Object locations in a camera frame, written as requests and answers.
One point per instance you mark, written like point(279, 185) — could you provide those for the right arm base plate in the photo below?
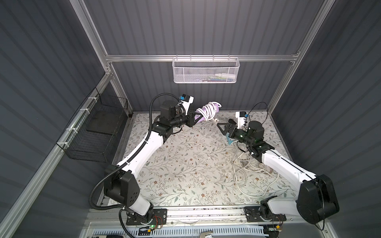
point(262, 214)

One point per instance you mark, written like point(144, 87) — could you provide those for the teal power strip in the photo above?
point(229, 139)

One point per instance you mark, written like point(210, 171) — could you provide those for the white wire wall basket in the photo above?
point(186, 70)

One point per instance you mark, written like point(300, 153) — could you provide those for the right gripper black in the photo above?
point(232, 130)

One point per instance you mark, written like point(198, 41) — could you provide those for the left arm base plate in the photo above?
point(154, 216)

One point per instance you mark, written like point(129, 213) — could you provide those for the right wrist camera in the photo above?
point(241, 117)

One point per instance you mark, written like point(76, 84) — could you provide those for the black wire wall basket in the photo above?
point(96, 135)

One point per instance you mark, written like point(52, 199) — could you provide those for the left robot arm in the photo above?
point(122, 186)

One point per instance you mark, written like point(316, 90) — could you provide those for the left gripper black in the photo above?
point(191, 119)

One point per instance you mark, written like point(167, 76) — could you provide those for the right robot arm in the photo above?
point(316, 199)

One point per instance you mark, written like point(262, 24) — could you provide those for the black pad in black basket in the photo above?
point(103, 123)

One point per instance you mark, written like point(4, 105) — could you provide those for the purple power strip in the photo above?
point(209, 111)

